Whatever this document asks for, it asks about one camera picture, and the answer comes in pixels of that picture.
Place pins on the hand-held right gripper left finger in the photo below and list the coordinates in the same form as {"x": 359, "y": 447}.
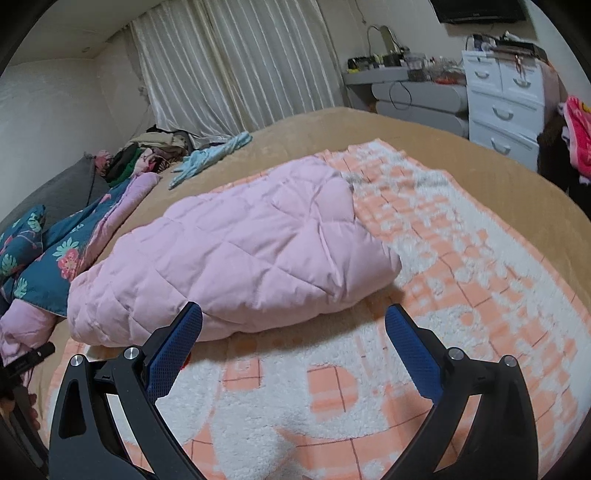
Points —
{"x": 175, "y": 350}

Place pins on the bed with tan sheet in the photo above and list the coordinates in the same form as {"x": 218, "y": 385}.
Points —
{"x": 485, "y": 157}

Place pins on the dark blue floral quilt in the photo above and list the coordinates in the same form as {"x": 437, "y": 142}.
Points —
{"x": 60, "y": 249}

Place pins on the black television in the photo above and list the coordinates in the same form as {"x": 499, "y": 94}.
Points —
{"x": 480, "y": 9}

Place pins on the row of cosmetic bottles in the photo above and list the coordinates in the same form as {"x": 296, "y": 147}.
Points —
{"x": 406, "y": 60}

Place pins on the pink quilted jacket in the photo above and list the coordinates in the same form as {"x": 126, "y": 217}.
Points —
{"x": 240, "y": 249}

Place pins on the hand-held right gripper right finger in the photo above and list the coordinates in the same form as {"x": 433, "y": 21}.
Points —
{"x": 413, "y": 353}

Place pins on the orange white checked blanket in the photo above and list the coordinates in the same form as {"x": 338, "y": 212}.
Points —
{"x": 461, "y": 258}

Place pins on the white curtain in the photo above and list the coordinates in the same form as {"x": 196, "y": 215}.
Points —
{"x": 240, "y": 60}

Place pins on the grey dressing table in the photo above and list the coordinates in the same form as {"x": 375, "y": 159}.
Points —
{"x": 425, "y": 97}

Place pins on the person's left hand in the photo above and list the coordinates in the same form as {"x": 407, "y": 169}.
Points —
{"x": 33, "y": 410}

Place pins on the round table mirror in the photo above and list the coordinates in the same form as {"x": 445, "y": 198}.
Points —
{"x": 381, "y": 41}

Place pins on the light blue garment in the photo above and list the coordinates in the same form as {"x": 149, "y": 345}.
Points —
{"x": 207, "y": 159}

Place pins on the pile of mixed clothes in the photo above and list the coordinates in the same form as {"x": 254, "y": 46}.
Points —
{"x": 152, "y": 152}

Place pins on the dark garment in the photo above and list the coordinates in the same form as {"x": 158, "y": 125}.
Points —
{"x": 551, "y": 152}

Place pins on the white drawer cabinet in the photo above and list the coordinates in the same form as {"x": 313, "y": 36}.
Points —
{"x": 498, "y": 101}

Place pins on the pink patterned towel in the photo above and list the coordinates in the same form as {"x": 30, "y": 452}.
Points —
{"x": 577, "y": 134}

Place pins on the dark grey pillow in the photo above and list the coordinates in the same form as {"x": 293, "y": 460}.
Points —
{"x": 60, "y": 189}

